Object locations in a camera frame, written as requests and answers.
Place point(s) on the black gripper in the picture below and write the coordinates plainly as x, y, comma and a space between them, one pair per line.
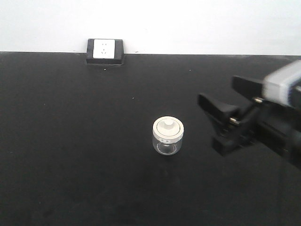
275, 126

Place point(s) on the black and white power socket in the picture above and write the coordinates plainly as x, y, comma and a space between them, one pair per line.
105, 52

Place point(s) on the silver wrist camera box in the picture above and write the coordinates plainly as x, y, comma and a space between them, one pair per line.
277, 87

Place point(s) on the glass jar with white lid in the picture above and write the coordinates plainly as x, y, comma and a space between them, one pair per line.
167, 135

